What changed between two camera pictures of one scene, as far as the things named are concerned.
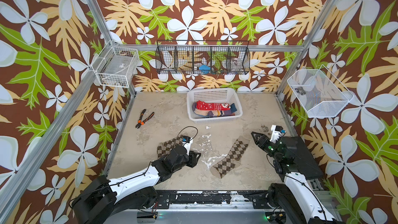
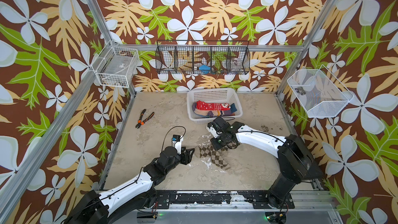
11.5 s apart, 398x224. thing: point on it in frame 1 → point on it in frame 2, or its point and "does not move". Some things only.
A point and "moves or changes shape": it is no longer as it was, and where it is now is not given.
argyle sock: [231, 160] → [218, 159]
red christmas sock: [213, 106] does not move
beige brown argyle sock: [163, 148] moves or changes shape
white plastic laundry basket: [213, 104] does not move
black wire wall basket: [202, 57] does not move
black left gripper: [193, 159] does not move
